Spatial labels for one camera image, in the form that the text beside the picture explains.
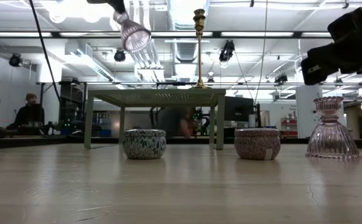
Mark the pink patterned candle tin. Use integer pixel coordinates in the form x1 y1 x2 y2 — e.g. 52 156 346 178
233 128 282 161

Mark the black cable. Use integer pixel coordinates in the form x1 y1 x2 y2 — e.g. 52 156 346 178
27 0 62 105

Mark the blue floral candle tin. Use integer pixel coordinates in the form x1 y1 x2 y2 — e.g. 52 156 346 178
122 129 167 161

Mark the brass candlestick holder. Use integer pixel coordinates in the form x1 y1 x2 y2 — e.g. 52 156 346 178
190 8 212 90

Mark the thin hanging cable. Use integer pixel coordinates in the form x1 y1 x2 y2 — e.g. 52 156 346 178
254 0 269 105

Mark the black overhead frame beam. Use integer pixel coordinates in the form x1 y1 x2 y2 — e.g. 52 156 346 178
0 30 334 39

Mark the pink ribbed glass candle holder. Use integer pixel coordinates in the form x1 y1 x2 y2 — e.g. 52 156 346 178
305 95 362 161
112 11 152 54

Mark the person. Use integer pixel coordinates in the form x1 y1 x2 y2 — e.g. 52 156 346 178
6 92 45 130
157 107 197 138

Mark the black table border frame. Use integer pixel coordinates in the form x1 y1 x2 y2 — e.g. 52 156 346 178
0 136 362 151

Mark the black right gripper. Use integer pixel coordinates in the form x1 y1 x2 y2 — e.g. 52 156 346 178
300 37 362 86

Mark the black overhead camera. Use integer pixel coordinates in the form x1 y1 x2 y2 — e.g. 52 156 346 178
218 39 236 62

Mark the black computer monitor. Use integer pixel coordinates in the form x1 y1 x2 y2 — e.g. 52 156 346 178
224 95 255 123

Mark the black horizontal frame bar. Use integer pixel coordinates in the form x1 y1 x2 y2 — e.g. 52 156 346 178
36 80 362 87

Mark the green metal riser shelf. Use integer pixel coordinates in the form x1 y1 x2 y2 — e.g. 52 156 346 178
83 88 227 151

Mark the blue storage bin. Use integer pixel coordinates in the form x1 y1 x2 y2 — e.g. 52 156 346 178
98 123 113 138

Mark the red storage rack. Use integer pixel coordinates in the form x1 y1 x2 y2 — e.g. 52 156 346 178
281 117 299 138

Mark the black ceiling spotlight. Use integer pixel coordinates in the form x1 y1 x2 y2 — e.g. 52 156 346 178
275 73 289 85
113 49 127 63
8 53 22 67

